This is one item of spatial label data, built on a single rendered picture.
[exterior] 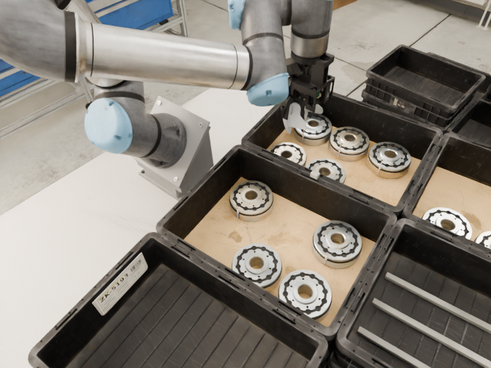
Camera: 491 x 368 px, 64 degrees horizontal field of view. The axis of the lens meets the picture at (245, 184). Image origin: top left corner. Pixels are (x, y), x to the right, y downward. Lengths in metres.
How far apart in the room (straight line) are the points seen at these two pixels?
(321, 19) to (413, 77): 1.31
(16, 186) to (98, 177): 1.23
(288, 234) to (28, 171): 1.87
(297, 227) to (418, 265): 0.26
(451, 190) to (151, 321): 0.75
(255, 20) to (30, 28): 0.35
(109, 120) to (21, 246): 0.46
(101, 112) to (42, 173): 1.54
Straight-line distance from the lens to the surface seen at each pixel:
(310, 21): 0.79
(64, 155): 2.52
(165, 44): 0.64
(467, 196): 1.08
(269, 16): 0.74
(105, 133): 0.95
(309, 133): 1.09
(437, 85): 2.05
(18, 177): 2.53
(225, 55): 0.67
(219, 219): 0.93
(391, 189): 1.03
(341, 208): 0.89
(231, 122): 1.37
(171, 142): 1.04
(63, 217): 1.23
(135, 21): 2.79
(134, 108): 0.97
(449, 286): 0.92
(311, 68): 0.85
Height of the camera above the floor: 1.58
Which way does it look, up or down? 49 degrees down
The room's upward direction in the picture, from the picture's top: 3 degrees counter-clockwise
